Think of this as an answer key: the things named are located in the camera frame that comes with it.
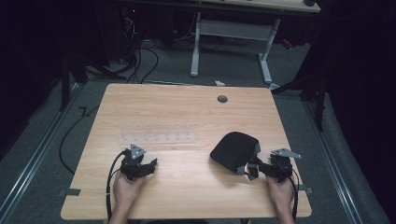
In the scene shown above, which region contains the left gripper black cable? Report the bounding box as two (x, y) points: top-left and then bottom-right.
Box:
(106, 148), (130, 222)

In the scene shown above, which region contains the metal floor rail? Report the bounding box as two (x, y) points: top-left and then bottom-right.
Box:
(0, 82), (82, 220)
(303, 101), (364, 224)

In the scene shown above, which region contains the bundle of black cables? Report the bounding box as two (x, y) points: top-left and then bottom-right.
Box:
(84, 18), (160, 85)

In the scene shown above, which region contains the black metal stand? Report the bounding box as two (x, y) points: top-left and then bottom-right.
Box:
(271, 70), (329, 133)
(57, 54), (90, 112)

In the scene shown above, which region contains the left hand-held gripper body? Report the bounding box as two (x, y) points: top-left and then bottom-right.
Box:
(120, 143), (151, 182)

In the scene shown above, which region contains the long black floor cable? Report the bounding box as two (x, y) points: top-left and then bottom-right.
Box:
(58, 105), (100, 175)

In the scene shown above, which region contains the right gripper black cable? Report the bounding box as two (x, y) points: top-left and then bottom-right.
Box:
(274, 159), (301, 223)

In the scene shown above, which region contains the person's left hand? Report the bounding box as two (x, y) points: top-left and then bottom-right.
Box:
(112, 170), (147, 213)

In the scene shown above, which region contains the person's right hand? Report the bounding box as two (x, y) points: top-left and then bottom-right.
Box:
(265, 175), (296, 214)

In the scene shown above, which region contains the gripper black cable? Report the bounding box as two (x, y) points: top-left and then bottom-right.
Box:
(274, 159), (301, 223)
(106, 148), (130, 222)

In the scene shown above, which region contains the white-legged desk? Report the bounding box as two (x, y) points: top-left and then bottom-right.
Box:
(190, 0), (322, 86)

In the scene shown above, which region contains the clear plastic tray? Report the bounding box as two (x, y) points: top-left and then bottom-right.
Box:
(117, 119), (198, 147)

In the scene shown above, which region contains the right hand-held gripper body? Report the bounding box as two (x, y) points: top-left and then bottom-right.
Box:
(268, 147), (303, 184)

